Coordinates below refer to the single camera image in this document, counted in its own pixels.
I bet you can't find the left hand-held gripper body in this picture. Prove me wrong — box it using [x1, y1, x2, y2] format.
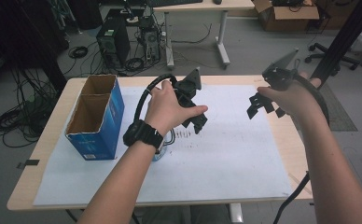
[170, 66, 202, 109]

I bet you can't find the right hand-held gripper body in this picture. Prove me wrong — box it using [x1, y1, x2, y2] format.
[261, 48, 299, 92]

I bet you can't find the person's right hand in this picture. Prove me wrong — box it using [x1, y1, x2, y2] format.
[257, 72, 326, 121]

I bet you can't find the person's left hand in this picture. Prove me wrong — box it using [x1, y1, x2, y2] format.
[144, 79, 209, 137]

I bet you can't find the white paper sheet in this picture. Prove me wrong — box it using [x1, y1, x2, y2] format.
[33, 83, 294, 207]

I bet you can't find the grey floor mat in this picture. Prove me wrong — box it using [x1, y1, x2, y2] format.
[318, 83, 359, 133]

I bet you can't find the black office chair base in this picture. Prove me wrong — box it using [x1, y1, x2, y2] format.
[304, 42, 361, 72]

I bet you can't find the grey open computer tower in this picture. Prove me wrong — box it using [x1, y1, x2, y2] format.
[137, 16, 162, 64]

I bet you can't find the brown cardboard box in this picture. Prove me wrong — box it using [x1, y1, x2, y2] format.
[251, 0, 321, 33]

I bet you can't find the black metal stand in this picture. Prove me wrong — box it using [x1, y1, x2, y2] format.
[309, 0, 362, 90]

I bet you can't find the white desk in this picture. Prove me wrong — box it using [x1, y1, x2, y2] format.
[151, 0, 257, 71]

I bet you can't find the blue cardboard box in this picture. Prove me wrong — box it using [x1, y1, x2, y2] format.
[63, 74, 126, 161]

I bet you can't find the black computer tower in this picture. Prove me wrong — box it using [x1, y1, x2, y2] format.
[95, 16, 132, 70]

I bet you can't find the black keyboard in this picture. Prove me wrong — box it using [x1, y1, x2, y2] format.
[146, 0, 204, 7]

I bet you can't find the white table leg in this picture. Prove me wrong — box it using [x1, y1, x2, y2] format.
[228, 203, 244, 224]

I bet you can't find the black tape strip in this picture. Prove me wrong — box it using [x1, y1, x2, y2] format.
[16, 159, 41, 170]

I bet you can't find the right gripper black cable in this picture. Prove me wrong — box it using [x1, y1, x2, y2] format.
[271, 73, 331, 224]

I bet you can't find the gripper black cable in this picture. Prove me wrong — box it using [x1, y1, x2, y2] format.
[133, 73, 178, 123]
[271, 73, 331, 224]

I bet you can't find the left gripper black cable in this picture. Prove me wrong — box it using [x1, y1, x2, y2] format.
[133, 73, 178, 123]

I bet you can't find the coiled black cable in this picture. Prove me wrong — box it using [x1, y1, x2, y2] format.
[124, 57, 146, 73]
[67, 45, 90, 60]

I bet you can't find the bundle of black floor cables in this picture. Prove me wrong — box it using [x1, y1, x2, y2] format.
[0, 66, 61, 149]

